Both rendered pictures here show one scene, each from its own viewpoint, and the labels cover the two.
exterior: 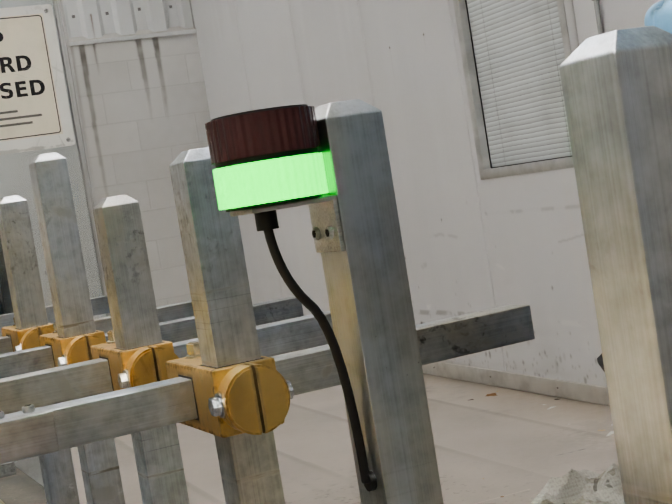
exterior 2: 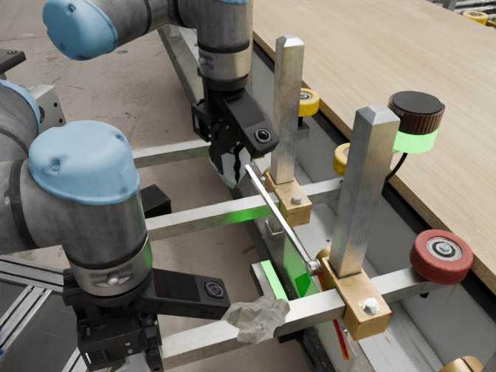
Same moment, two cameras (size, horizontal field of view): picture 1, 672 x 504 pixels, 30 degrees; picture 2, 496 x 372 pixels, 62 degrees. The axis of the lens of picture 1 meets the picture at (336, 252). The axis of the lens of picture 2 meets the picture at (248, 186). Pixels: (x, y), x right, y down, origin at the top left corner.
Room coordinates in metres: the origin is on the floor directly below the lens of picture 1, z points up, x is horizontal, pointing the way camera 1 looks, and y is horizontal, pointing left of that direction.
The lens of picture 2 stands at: (1.11, -0.11, 1.35)
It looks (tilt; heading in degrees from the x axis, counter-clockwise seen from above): 39 degrees down; 187
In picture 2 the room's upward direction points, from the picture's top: straight up
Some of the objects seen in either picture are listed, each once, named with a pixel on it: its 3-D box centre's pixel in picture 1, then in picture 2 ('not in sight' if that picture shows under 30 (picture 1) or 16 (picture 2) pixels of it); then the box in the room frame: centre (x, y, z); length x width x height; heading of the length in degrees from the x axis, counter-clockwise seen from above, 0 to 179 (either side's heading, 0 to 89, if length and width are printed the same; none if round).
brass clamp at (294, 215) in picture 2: not in sight; (285, 194); (0.49, -0.11, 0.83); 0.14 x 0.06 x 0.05; 25
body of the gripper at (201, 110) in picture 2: not in sight; (224, 107); (0.53, -0.22, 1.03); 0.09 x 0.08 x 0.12; 45
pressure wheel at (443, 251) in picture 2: not in sight; (433, 271); (0.68, 0.12, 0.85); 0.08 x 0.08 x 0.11
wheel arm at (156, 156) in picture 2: not in sight; (222, 145); (0.31, -0.26, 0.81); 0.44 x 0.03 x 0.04; 115
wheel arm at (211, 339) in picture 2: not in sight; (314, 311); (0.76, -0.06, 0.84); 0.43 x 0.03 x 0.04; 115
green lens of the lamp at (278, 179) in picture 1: (270, 181); (408, 131); (0.68, 0.03, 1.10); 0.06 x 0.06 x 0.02
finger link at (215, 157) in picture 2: not in sight; (223, 150); (0.56, -0.21, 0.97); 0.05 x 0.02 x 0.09; 135
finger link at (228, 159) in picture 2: not in sight; (219, 165); (0.54, -0.22, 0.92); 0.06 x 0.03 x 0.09; 45
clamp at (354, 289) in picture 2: not in sight; (350, 288); (0.72, 0.00, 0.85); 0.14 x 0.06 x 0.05; 25
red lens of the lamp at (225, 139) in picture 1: (263, 135); (414, 111); (0.68, 0.03, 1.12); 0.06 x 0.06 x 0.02
